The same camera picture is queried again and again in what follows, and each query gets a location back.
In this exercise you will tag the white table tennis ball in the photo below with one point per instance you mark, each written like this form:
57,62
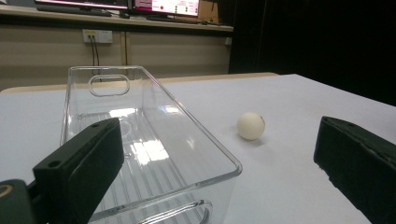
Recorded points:
250,126

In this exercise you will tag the light wooden table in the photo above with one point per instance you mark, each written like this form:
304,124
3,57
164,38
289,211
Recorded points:
199,78

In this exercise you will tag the black curtain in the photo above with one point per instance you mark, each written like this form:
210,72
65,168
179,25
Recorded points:
311,40

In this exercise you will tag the computer monitor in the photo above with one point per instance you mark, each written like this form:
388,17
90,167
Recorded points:
168,6
81,3

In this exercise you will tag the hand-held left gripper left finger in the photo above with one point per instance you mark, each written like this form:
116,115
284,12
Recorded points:
77,168

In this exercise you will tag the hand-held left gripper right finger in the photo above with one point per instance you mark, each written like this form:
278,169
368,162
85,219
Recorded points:
361,161

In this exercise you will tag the white wall power outlet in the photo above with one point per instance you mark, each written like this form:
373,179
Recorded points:
102,36

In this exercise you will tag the wooden desk shelf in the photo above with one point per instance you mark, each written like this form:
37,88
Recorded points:
124,22

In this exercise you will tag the black keyboard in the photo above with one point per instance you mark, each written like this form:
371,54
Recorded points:
177,20
71,10

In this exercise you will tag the brown cardboard box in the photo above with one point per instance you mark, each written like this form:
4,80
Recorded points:
208,11

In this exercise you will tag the clear plastic storage bin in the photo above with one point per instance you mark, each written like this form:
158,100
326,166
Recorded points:
174,146

